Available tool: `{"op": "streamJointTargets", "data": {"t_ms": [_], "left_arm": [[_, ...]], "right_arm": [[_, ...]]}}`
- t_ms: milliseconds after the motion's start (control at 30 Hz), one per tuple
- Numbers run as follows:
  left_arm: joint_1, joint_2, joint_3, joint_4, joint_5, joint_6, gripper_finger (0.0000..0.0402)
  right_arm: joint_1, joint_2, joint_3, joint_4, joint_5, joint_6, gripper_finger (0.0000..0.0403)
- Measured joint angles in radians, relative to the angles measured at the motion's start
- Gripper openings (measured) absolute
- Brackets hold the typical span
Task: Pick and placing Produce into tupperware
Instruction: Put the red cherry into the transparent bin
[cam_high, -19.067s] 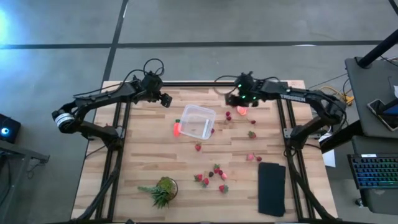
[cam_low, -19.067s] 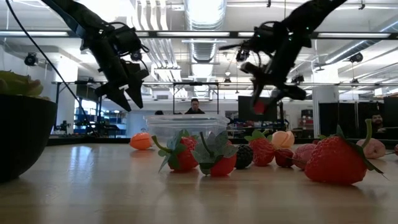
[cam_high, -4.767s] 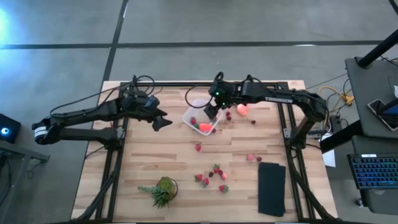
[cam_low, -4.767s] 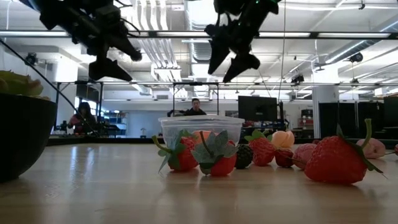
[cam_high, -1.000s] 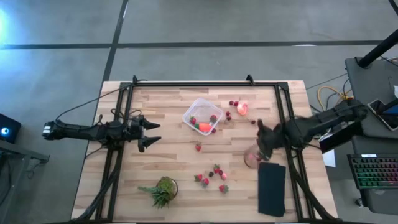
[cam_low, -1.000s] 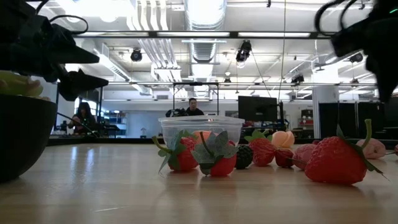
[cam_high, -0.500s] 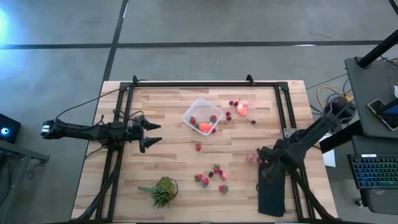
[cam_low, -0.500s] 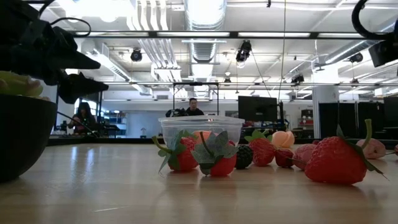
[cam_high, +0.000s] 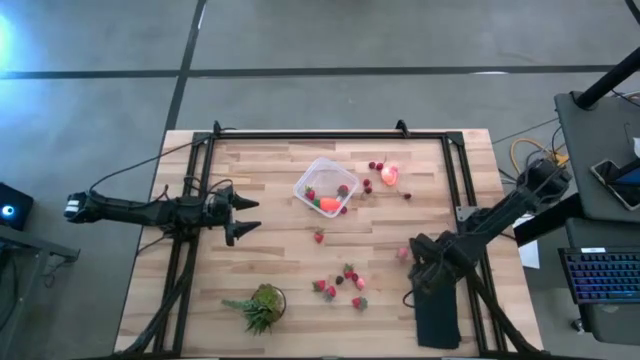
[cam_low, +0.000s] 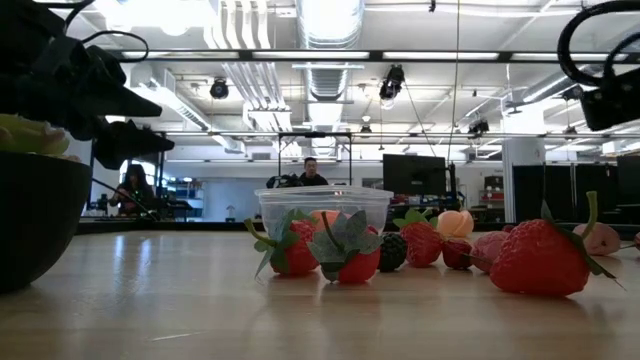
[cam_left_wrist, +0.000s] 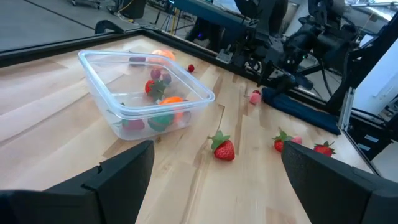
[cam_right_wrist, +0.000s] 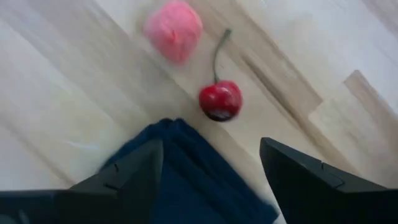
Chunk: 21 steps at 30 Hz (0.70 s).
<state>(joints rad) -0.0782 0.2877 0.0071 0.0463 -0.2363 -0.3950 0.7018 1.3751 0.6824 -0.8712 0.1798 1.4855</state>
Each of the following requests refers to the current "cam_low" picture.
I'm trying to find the red toy strawberry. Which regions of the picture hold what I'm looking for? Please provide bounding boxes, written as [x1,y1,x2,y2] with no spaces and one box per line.
[392,208,446,269]
[488,190,626,297]
[306,209,385,285]
[243,208,321,279]

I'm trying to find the white pillar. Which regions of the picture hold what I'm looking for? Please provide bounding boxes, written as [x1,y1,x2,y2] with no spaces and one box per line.
[501,137,547,224]

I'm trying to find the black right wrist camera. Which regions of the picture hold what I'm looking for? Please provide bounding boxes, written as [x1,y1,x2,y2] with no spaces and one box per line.
[579,67,640,133]

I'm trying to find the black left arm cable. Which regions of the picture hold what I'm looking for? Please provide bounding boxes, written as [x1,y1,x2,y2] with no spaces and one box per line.
[81,29,150,65]

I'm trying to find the orange toy peach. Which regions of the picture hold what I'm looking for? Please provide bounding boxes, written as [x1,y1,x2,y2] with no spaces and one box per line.
[436,209,475,239]

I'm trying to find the black background rig frame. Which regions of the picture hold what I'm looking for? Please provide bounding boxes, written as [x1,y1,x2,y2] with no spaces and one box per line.
[277,131,354,187]

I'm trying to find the clear plastic tupperware container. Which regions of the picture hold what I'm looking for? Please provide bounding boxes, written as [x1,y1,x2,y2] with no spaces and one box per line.
[253,185,395,241]

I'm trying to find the dark toy blackberry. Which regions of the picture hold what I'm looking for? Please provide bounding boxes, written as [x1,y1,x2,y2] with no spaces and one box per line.
[377,232,409,274]

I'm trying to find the black aluminium rig frame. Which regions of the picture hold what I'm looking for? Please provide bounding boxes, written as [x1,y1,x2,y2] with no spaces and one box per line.
[74,219,640,241]

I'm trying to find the dark red toy raspberry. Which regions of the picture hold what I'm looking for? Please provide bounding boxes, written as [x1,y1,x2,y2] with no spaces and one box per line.
[441,238,474,271]

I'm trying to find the black overhead light beam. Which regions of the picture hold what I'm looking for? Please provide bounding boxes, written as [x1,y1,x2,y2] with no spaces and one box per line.
[107,48,640,64]

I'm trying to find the seated person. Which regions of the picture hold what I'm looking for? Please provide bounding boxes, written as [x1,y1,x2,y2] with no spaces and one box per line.
[108,163,156,217]

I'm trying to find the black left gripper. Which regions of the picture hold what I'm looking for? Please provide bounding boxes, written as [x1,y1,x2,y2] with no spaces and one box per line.
[9,34,175,170]

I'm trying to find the dark screen panel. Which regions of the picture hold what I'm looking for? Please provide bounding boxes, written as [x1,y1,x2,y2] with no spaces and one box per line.
[616,154,640,206]

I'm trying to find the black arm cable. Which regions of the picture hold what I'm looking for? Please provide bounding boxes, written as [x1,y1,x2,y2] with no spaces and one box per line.
[81,29,150,65]
[556,0,640,89]

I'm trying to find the black plant pot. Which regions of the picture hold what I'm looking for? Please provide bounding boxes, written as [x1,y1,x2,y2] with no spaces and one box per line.
[0,151,94,294]

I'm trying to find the black partition panels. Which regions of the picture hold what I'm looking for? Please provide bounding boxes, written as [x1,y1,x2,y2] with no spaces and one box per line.
[512,163,617,224]

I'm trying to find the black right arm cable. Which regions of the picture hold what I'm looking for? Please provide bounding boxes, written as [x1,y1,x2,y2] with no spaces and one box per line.
[556,0,640,89]

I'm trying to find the pale pink toy fruit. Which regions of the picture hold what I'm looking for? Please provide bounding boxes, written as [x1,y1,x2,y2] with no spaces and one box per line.
[572,222,622,257]

